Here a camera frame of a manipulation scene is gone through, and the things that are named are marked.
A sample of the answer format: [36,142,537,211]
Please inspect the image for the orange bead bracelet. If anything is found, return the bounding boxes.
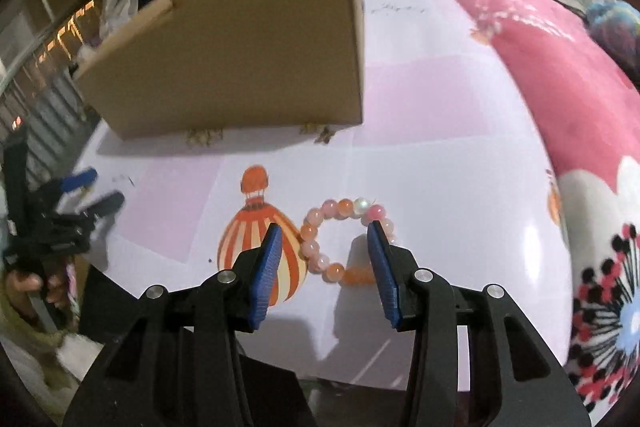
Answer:
[299,197,397,285]

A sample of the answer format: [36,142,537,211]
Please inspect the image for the pink floral blanket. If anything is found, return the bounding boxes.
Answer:
[417,0,640,413]

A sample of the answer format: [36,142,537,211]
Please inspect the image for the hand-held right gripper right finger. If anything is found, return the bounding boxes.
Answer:
[366,221,593,427]

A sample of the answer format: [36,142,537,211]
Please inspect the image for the person's left hand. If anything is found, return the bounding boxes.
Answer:
[7,267,73,323]

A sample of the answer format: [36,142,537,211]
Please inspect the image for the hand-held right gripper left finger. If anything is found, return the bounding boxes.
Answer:
[62,222,283,427]

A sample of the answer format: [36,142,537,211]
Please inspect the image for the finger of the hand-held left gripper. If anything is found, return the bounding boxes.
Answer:
[54,167,98,198]
[75,191,126,229]

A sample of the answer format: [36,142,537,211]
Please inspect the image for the person's left forearm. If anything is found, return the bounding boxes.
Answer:
[0,302,101,408]

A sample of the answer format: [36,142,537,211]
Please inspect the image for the warm string lights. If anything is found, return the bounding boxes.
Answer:
[10,2,98,128]

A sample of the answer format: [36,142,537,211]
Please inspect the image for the blue patterned pillow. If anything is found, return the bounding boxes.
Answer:
[585,0,640,82]

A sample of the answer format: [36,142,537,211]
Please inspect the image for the brown cardboard box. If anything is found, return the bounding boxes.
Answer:
[72,0,366,142]

